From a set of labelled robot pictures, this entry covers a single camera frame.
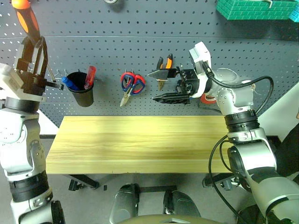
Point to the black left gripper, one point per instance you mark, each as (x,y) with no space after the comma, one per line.
(32,84)

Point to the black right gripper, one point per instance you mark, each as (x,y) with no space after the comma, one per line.
(188,82)

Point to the orange black long-nose pliers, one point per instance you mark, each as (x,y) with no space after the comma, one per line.
(168,61)

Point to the red tape roll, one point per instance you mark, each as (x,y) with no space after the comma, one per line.
(206,100)

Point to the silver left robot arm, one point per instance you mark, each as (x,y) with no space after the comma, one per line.
(14,130)

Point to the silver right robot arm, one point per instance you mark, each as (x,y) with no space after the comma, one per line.
(236,93)

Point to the grey pegboard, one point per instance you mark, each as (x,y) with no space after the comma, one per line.
(140,35)

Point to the silver pegboard hook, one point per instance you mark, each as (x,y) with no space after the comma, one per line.
(66,72)
(58,72)

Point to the blue marker pen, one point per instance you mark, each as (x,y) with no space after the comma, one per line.
(69,82)

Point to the black plastic cup holder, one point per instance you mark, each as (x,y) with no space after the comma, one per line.
(81,98)

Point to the silver round object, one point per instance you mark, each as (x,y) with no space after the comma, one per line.
(111,1)

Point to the green brick pattern box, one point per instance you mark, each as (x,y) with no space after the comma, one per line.
(245,10)

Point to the silver grey rounded shell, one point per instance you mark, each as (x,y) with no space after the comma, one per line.
(125,205)
(182,205)

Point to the wooden table top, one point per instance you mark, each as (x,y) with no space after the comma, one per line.
(86,180)

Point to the teal brick pattern box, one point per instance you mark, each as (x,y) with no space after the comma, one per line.
(294,15)

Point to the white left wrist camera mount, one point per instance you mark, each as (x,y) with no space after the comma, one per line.
(9,81)

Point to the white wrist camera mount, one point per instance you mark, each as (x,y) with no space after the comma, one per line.
(203,53)
(9,81)

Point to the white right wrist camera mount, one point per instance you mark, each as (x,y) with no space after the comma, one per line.
(203,53)

